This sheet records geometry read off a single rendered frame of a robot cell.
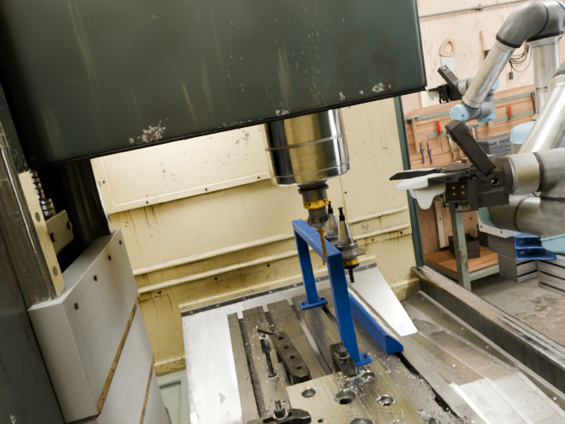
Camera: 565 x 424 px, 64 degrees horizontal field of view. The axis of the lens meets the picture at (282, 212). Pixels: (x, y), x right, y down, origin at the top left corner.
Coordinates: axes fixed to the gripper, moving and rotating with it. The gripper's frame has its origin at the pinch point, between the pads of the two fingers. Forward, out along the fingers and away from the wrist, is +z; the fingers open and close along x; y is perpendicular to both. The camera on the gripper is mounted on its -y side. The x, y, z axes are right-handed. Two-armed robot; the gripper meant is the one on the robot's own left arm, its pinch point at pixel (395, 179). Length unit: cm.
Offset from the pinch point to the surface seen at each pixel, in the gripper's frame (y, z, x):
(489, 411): 68, -20, 20
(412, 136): 20, -45, 291
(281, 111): -16.0, 18.1, -13.4
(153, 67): -25.4, 35.7, -19.0
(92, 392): 19, 49, -35
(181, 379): 86, 88, 73
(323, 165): -5.6, 13.0, -7.2
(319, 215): 4.9, 15.3, -1.6
